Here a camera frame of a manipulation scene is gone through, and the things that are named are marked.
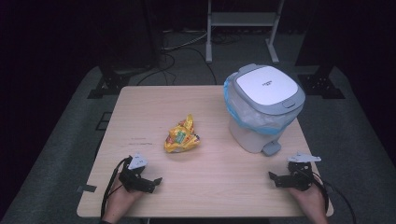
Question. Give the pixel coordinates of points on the grey metal stand frame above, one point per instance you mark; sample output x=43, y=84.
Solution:
x=239, y=19

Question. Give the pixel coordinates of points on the black floor outlet frame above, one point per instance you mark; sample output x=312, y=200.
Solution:
x=103, y=121

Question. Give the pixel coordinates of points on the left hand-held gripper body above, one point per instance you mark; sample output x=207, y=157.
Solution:
x=133, y=180

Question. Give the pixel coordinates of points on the grey tape strip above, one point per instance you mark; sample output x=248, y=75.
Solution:
x=86, y=188

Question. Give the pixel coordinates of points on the white trash can grey lid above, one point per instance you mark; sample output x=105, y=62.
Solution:
x=267, y=85

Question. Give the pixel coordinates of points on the yellow snack wrapper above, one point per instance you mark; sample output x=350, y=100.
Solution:
x=181, y=138

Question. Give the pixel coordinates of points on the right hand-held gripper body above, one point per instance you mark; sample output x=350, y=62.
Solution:
x=300, y=175

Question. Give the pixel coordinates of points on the black stand base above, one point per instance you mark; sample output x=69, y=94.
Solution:
x=320, y=85
x=115, y=82

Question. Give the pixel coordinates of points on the translucent blue-edged bin liner bag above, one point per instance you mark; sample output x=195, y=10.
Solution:
x=249, y=115

